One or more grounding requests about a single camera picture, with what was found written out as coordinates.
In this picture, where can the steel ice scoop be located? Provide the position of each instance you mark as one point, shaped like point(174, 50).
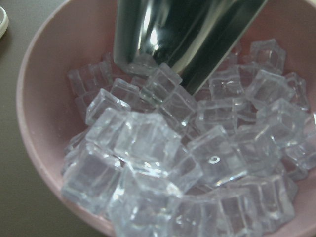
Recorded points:
point(192, 37)

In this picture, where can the pink bowl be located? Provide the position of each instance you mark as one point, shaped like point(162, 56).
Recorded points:
point(80, 31)

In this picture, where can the pile of clear ice cubes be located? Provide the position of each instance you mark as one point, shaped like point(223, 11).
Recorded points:
point(158, 162)

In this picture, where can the cream rabbit tray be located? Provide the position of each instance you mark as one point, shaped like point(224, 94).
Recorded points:
point(4, 21)

